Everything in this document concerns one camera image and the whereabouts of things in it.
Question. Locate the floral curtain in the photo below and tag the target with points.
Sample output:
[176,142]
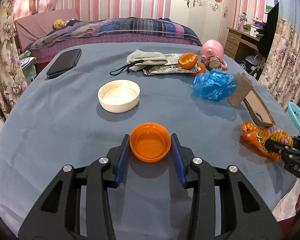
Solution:
[281,72]

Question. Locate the light blue plastic basket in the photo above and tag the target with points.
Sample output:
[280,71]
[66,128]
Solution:
[294,114]

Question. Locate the orange plastic lid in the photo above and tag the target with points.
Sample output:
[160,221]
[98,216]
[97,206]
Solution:
[150,142]

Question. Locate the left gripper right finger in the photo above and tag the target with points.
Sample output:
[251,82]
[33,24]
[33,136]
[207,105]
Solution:
[225,205]

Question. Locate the plaid blue blanket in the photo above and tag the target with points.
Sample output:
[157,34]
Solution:
[162,27]

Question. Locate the wooden drawer desk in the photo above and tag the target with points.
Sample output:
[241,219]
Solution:
[239,45]

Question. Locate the crumpled brown paper on table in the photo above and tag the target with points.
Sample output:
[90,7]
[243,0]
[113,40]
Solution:
[213,63]

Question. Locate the bed with purple cover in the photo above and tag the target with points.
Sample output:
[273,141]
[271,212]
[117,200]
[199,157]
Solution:
[46,54]

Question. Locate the orange snack wrapper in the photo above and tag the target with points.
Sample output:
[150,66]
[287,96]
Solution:
[258,138]

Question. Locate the yellow duck plush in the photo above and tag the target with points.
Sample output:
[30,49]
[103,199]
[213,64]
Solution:
[58,24]

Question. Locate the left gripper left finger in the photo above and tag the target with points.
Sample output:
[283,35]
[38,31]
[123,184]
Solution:
[75,204]

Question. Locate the black smartphone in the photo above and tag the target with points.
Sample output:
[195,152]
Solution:
[64,62]

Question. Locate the orange peel half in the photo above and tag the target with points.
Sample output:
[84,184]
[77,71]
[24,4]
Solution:
[188,61]

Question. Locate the white wardrobe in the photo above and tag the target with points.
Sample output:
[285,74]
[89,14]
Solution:
[209,19]

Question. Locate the pink headboard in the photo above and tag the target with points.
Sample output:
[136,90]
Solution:
[33,27]

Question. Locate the grey table cloth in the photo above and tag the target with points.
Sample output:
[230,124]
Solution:
[60,121]

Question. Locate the grey face mask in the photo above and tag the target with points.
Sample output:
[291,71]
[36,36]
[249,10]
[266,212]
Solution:
[140,59]

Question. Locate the printed foil wrapper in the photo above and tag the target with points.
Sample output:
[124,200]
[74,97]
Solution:
[171,67]

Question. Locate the pink pig mug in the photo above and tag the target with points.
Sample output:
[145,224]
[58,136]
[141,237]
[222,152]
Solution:
[213,48]

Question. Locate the blue plastic bag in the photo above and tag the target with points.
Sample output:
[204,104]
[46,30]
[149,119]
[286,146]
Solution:
[214,85]

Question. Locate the desk lamp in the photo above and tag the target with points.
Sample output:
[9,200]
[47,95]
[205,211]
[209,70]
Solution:
[242,18]

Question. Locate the brown phone case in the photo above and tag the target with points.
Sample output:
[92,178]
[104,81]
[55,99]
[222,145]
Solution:
[259,112]

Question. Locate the white plastic lid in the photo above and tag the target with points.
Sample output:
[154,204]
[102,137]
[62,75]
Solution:
[119,96]

